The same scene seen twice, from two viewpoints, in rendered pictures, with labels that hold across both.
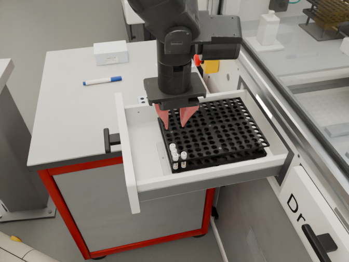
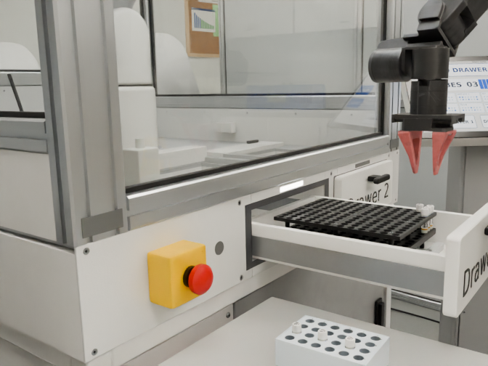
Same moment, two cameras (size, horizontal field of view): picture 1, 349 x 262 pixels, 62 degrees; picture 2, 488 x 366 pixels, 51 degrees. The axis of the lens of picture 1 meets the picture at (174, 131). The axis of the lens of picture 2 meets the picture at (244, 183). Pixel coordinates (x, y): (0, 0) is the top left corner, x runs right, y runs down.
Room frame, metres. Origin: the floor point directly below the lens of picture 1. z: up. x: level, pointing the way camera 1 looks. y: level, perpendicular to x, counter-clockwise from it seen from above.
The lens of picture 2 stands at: (1.20, 0.45, 1.12)
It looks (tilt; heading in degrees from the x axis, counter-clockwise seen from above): 11 degrees down; 230
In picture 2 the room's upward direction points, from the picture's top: 1 degrees counter-clockwise
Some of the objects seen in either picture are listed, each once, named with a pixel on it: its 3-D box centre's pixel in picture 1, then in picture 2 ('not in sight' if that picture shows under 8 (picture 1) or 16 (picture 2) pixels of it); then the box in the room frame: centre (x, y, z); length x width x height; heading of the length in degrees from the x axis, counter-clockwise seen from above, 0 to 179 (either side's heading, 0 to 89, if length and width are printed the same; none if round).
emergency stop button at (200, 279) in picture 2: (198, 60); (197, 278); (0.83, -0.08, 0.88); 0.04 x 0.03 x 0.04; 13
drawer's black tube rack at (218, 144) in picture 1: (208, 135); (355, 232); (0.50, -0.08, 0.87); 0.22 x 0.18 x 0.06; 103
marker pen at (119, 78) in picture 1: (102, 80); not in sight; (0.87, 0.26, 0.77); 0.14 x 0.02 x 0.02; 105
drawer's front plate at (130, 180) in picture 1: (126, 147); (478, 248); (0.45, 0.11, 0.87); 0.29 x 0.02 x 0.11; 13
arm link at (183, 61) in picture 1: (178, 43); (426, 64); (0.42, -0.01, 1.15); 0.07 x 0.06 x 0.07; 94
